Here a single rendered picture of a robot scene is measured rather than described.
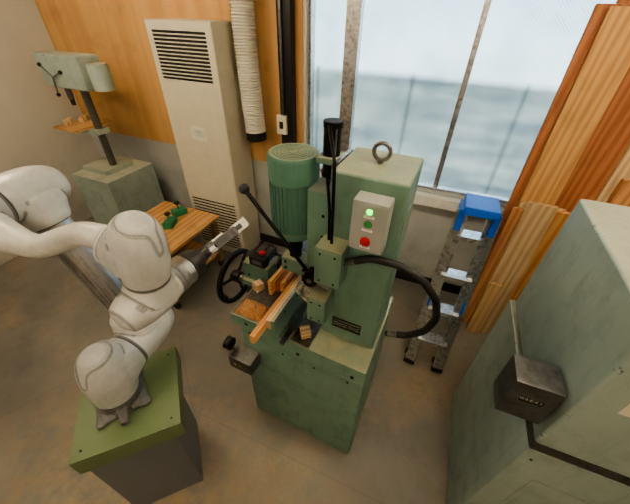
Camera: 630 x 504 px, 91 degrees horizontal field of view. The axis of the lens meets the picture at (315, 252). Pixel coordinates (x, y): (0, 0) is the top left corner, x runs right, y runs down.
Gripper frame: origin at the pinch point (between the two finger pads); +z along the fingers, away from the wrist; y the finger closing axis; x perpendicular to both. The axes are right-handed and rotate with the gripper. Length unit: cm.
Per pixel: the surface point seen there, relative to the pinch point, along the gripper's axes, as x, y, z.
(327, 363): -64, -10, 2
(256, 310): -31.1, -22.7, 1.7
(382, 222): -20.9, 42.3, 6.8
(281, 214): -6.0, 6.7, 15.7
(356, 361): -68, 0, 6
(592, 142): -77, 94, 145
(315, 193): -6.3, 22.8, 17.0
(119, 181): 83, -188, 88
